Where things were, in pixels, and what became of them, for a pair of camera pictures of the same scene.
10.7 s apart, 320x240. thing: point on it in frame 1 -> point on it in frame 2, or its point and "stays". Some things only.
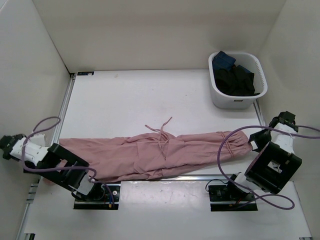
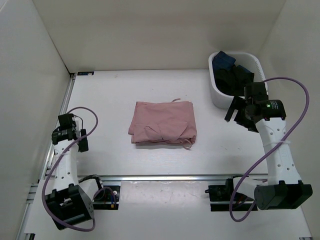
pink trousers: x=155 y=153 -> x=164 y=122
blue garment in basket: x=223 y=61 stays
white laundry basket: x=250 y=61 stays
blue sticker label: x=85 y=73 stays
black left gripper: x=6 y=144 -> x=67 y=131
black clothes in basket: x=234 y=82 stays
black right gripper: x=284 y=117 -> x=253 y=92
